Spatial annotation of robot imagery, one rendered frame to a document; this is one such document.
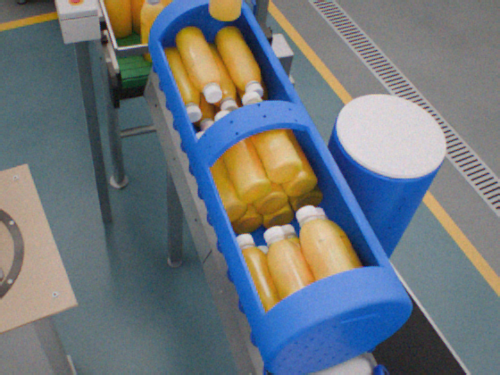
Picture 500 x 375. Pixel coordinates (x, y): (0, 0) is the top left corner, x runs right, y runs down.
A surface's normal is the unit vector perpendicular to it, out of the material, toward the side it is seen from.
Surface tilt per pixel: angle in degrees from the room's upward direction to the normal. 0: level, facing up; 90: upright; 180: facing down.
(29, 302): 1
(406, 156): 0
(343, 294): 9
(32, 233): 1
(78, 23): 90
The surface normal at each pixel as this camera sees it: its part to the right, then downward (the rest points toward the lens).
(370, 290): 0.29, -0.64
